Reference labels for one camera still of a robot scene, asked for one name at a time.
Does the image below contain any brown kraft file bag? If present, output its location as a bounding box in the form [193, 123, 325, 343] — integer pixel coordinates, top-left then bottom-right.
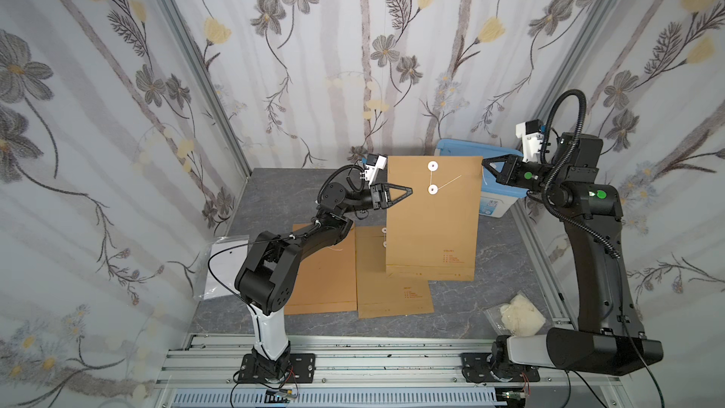
[284, 229, 358, 315]
[355, 226, 434, 319]
[385, 156, 483, 281]

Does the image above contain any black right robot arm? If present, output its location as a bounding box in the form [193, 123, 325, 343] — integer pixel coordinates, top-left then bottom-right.
[481, 132, 664, 381]

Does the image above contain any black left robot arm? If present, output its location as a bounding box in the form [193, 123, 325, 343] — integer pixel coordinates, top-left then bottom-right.
[233, 156, 413, 365]

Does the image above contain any plastic bag with white stuff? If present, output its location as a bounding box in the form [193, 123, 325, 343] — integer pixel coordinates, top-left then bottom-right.
[485, 292, 547, 337]

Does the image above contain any clear plastic bag left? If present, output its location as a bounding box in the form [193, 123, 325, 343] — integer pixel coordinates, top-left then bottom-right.
[194, 235, 250, 301]

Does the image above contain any blue lidded white storage box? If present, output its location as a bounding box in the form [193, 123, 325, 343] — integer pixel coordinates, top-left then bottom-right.
[434, 139, 526, 218]

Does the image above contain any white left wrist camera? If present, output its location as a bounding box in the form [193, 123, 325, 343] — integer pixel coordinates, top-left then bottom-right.
[362, 153, 388, 187]

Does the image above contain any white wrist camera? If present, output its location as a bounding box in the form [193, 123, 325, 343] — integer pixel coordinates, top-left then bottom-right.
[362, 153, 388, 187]
[515, 119, 544, 162]

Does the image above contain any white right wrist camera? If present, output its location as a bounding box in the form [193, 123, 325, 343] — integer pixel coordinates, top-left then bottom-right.
[515, 119, 544, 162]

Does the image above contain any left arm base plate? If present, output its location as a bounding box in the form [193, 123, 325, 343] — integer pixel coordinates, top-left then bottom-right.
[232, 351, 316, 385]

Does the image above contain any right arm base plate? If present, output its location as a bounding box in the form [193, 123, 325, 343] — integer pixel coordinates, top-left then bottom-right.
[460, 352, 541, 383]

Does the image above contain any white slotted cable duct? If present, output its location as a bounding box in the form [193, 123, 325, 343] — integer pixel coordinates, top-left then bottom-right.
[167, 387, 506, 408]

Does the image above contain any aluminium rail frame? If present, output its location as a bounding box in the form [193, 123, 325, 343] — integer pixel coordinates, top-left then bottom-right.
[148, 334, 632, 407]

